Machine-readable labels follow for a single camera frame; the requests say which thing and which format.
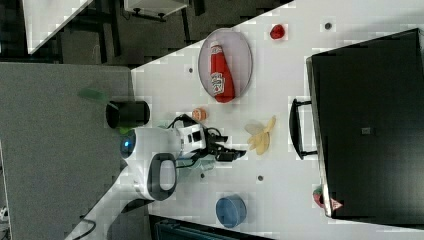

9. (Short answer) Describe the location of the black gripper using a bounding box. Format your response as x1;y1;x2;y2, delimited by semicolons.
204;128;246;162

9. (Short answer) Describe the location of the peeled plush banana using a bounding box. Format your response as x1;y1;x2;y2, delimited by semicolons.
244;116;276;155

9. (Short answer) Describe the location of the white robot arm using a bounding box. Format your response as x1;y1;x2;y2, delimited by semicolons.
64;123;246;240

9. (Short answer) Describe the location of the light green mug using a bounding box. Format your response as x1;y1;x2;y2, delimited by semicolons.
177;156;215;171

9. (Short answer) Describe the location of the orange round toy fruit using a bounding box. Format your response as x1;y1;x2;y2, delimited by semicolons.
192;107;207;121

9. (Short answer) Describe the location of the red ketchup bottle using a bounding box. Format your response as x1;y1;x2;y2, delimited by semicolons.
210;41;235;103

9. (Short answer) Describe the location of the blue bowl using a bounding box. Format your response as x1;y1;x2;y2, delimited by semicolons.
215;194;247;228

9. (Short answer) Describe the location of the teal crate at bottom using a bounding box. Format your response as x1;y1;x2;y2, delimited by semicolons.
154;220;249;240

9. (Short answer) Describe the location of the red green toy behind oven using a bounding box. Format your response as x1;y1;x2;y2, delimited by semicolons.
313;186;325;208

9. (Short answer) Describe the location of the red strawberry toy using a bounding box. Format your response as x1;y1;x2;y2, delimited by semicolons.
270;24;285;40

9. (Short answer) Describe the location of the white cart with casters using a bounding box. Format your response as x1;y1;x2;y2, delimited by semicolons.
123;0;189;18

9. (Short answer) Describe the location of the white side table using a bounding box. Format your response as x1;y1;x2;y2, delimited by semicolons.
22;0;94;54

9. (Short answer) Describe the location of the black oven door handle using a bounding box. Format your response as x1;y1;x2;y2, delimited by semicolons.
289;99;318;160

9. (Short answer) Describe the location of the black cylinder post upper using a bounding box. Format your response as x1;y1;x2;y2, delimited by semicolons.
105;101;150;129

